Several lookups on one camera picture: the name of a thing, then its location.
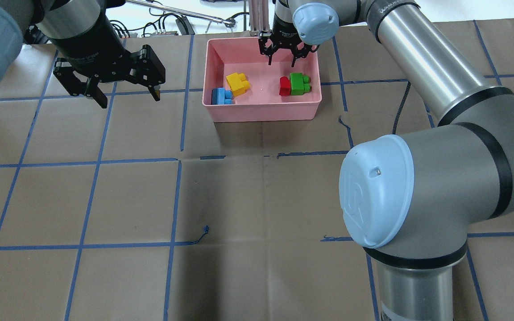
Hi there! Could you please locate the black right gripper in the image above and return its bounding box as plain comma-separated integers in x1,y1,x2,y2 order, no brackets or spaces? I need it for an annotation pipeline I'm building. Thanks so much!
258,13,320,67

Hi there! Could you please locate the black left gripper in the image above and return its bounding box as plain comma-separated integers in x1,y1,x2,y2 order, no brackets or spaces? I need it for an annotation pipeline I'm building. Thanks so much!
53,18,166,108

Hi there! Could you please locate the green toy block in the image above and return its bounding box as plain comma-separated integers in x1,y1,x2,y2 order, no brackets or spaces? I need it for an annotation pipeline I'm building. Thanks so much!
289,72,311,96

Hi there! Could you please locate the red toy block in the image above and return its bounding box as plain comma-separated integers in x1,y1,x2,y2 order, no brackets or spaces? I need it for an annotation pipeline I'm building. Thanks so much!
279,76,292,97

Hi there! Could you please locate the yellow toy block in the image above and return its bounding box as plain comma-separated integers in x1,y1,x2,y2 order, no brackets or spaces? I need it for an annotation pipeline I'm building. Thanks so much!
226,73,250,98

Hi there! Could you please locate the blue toy block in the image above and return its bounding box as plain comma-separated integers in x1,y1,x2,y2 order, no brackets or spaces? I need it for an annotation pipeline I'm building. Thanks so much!
211,87,234,105

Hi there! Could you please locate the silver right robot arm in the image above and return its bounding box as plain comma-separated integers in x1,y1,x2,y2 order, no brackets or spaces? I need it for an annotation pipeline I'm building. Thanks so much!
259,0,514,321

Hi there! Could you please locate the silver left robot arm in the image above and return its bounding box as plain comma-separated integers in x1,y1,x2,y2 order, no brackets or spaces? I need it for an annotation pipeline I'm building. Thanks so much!
0,0,166,108

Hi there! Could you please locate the pink plastic box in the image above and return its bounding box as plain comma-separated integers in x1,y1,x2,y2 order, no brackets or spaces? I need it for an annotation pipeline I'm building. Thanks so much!
202,37,322,123

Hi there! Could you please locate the metal rod with hook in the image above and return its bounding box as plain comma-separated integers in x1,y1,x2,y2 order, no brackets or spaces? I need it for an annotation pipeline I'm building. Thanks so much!
126,0,236,27

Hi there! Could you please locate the brown paper table cover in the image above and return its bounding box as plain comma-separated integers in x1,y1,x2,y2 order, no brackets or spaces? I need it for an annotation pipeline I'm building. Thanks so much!
0,20,514,321

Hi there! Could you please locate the aluminium frame post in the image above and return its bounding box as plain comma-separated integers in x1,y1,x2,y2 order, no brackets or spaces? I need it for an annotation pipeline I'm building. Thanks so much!
248,0,270,36

